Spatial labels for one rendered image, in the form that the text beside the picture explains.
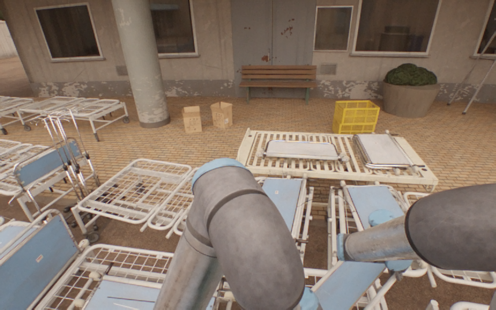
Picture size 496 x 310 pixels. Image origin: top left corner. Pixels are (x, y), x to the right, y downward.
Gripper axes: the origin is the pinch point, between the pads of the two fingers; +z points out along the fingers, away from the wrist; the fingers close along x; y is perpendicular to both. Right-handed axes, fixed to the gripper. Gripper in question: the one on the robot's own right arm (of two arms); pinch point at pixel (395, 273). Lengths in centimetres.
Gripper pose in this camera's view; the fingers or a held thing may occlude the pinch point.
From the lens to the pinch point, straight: 130.5
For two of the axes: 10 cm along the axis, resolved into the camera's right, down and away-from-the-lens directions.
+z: 4.1, 8.4, 3.6
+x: 4.7, 1.4, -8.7
